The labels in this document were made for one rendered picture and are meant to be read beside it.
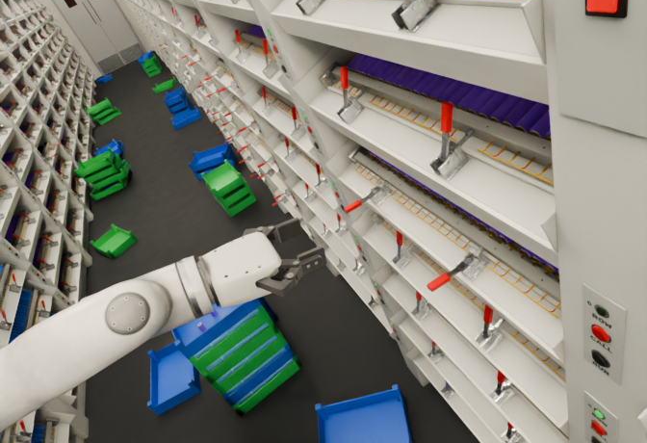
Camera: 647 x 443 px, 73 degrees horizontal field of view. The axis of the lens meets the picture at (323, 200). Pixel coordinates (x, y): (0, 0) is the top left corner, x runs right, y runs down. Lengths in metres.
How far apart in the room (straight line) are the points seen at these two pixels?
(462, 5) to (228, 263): 0.43
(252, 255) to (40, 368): 0.27
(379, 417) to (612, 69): 1.48
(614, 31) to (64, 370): 0.57
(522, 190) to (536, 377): 0.38
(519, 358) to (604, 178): 0.51
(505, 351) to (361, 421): 0.93
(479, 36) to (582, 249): 0.20
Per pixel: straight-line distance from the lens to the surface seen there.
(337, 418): 1.73
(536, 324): 0.65
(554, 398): 0.81
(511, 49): 0.38
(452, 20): 0.46
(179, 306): 0.61
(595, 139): 0.36
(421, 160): 0.62
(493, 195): 0.53
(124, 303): 0.55
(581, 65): 0.33
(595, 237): 0.42
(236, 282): 0.60
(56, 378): 0.58
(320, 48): 0.91
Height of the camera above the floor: 1.46
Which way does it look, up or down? 34 degrees down
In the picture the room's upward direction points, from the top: 24 degrees counter-clockwise
